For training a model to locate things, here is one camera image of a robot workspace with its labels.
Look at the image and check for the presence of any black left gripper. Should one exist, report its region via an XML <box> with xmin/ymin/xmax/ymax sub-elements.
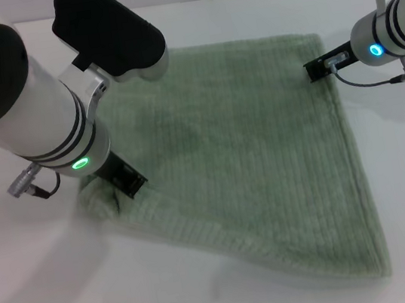
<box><xmin>91</xmin><ymin>146</ymin><xmax>154</xmax><ymax>218</ymax></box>

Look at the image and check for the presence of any light green ribbed towel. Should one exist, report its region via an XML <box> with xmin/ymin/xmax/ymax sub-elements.
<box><xmin>56</xmin><ymin>20</ymin><xmax>394</xmax><ymax>303</ymax></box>

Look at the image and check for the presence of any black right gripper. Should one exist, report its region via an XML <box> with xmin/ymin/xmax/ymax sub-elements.
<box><xmin>300</xmin><ymin>40</ymin><xmax>363</xmax><ymax>84</ymax></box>

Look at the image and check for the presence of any left arm connector cable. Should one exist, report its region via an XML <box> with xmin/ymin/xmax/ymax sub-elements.
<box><xmin>2</xmin><ymin>160</ymin><xmax>64</xmax><ymax>205</ymax></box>

